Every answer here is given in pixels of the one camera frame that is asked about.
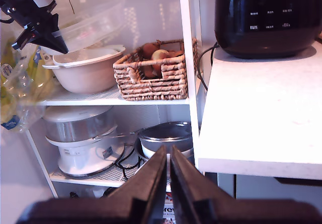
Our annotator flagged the stainless steel mixing bowl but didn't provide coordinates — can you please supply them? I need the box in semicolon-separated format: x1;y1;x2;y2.
134;137;195;165

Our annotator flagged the white electric food steamer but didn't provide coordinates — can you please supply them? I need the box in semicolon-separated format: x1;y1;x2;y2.
42;105;126;178

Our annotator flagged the black rice cooker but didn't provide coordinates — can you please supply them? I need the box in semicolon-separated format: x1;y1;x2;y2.
213;0;322;59

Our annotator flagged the woven wicker basket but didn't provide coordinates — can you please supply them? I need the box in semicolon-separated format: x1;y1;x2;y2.
113;38;198;102

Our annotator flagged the metal mesh strainer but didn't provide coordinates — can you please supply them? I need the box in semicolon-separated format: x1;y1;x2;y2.
92;121;194;155

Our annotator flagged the printed cardboard box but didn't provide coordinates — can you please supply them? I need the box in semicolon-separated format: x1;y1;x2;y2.
162;191;177;221

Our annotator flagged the grey-blue cabinet with white counter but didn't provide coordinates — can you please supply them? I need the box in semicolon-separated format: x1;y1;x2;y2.
197;39;322;201

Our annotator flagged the white metal shelf unit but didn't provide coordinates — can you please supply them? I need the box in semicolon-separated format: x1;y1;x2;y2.
25;0;203;199

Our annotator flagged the pale yellow onion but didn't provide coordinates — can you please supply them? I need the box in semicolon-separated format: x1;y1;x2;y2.
150;49;170;64

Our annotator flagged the brown onion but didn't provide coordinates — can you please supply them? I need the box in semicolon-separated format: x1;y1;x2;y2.
141;42;159;59

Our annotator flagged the black steamer cable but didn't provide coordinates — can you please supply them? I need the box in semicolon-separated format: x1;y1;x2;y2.
116;145;144;180

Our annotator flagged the black rice cooker cable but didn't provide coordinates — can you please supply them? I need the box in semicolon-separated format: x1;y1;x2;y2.
197;42;220;91

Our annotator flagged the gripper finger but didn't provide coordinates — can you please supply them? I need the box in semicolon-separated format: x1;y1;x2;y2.
170;145;232;224
29;33;69;55
108;145;168;224
40;13;61;37

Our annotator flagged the clear plastic microwave lid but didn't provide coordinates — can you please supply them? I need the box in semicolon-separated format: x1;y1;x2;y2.
40;0;128;56

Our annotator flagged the yellow plastic bag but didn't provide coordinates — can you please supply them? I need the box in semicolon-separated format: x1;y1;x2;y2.
0;38;55;134

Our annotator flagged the beige plastic bowl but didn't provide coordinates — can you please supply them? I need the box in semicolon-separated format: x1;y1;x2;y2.
42;46;127;95

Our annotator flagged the red-brown onion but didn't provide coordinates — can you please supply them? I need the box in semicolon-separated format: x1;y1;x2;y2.
142;64;162;79

